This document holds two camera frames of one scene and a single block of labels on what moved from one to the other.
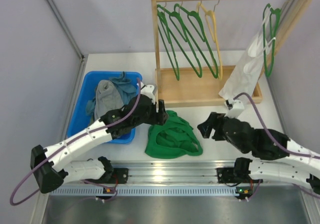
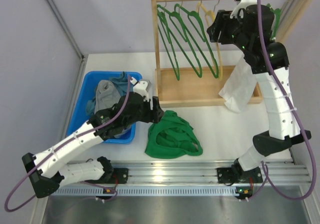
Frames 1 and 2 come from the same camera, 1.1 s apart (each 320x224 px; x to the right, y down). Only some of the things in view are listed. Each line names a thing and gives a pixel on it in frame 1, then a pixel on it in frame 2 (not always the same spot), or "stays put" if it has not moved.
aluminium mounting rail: [176, 178] stays put
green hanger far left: [163, 26] stays put
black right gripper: [215, 120] -> [222, 21]
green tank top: [174, 137] stays put
